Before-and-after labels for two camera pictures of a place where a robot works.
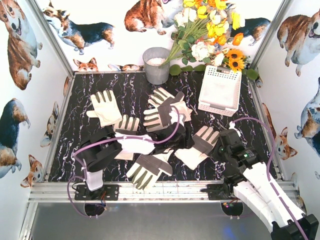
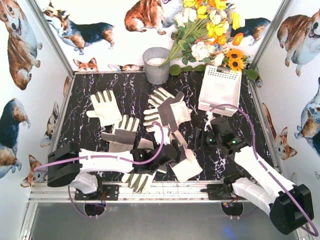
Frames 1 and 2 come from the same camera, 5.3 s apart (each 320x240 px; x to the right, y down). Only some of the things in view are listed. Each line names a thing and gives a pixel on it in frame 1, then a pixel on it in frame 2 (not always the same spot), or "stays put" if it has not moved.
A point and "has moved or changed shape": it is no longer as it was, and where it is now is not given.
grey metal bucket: [152, 58] stays put
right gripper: [219, 151] → [198, 139]
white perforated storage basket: [220, 90] stays put
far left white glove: [106, 109] stays put
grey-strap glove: [176, 111] stays put
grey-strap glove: [204, 142] has moved or changed shape
